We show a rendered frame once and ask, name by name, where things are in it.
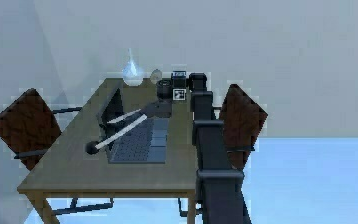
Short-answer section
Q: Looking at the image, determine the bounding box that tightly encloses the olive wooden table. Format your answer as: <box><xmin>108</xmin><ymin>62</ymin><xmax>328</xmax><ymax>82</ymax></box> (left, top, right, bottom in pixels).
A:
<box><xmin>16</xmin><ymin>77</ymin><xmax>203</xmax><ymax>224</ymax></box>

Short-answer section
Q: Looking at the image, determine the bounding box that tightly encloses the clear glass vase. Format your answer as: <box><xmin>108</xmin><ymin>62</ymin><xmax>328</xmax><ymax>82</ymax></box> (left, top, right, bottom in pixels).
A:
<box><xmin>121</xmin><ymin>48</ymin><xmax>145</xmax><ymax>87</ymax></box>

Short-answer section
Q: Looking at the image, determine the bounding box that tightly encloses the grey open laptop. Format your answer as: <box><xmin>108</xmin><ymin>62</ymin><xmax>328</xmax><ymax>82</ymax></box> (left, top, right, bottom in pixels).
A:
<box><xmin>96</xmin><ymin>80</ymin><xmax>171</xmax><ymax>165</ymax></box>

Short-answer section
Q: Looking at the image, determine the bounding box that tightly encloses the small pale round object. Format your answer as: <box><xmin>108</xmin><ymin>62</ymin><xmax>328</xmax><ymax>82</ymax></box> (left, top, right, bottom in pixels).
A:
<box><xmin>149</xmin><ymin>68</ymin><xmax>163</xmax><ymax>85</ymax></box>

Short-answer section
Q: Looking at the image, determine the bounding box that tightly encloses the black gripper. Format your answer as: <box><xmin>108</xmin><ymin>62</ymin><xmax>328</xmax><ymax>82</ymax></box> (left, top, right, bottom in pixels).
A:
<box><xmin>85</xmin><ymin>78</ymin><xmax>174</xmax><ymax>156</ymax></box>

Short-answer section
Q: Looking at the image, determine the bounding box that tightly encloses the brown chair with black frame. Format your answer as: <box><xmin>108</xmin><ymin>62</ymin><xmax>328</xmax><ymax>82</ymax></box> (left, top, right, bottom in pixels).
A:
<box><xmin>177</xmin><ymin>83</ymin><xmax>269</xmax><ymax>218</ymax></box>
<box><xmin>0</xmin><ymin>87</ymin><xmax>115</xmax><ymax>216</ymax></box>

